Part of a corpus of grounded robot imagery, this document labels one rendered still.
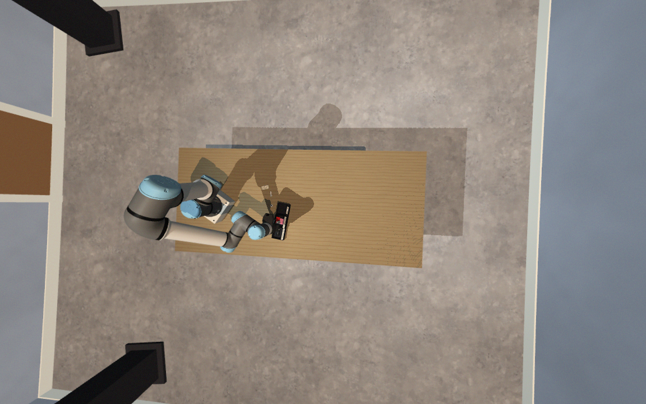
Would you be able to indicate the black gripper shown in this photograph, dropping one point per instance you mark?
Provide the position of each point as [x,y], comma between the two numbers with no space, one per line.
[269,220]

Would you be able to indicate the black rack of three labelled bins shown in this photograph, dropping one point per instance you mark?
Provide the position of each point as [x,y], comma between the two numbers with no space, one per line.
[282,212]

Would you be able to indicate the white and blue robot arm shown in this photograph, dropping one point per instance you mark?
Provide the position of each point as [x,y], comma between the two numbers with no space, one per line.
[145,214]

